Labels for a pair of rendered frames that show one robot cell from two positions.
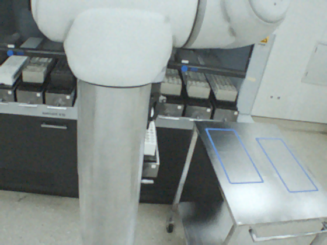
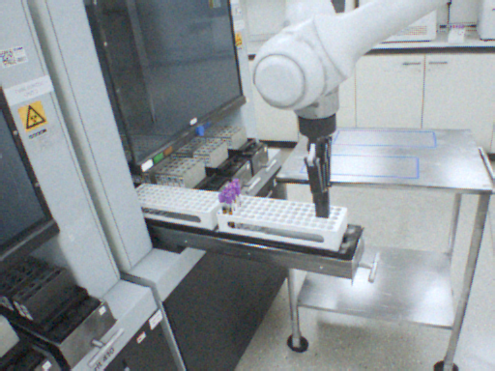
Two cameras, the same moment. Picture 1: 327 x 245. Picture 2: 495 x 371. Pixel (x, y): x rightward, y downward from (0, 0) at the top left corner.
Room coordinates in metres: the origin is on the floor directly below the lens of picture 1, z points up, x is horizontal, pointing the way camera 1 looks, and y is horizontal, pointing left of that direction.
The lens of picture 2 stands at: (0.59, 0.70, 1.33)
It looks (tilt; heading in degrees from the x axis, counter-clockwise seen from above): 27 degrees down; 309
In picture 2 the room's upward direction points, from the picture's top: 9 degrees counter-clockwise
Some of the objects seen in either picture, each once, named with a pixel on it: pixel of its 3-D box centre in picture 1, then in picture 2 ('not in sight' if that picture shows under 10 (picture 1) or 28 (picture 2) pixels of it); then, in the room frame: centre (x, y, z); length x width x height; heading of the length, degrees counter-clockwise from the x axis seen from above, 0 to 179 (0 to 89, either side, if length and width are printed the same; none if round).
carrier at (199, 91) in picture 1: (198, 91); (217, 156); (1.42, -0.17, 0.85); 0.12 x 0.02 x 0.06; 99
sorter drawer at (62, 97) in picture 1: (70, 72); (3, 292); (1.53, 0.57, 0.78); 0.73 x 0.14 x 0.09; 9
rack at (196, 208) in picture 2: not in sight; (174, 206); (1.33, 0.12, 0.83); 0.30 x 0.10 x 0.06; 9
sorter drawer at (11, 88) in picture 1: (21, 68); not in sight; (1.48, 0.87, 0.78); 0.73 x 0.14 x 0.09; 9
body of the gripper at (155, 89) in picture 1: (149, 90); (318, 134); (0.92, 0.06, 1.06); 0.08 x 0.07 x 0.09; 100
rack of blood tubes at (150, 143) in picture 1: (141, 127); (280, 222); (1.02, 0.07, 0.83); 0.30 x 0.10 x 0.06; 10
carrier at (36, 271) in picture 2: (64, 73); (30, 287); (1.37, 0.54, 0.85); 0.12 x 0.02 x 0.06; 100
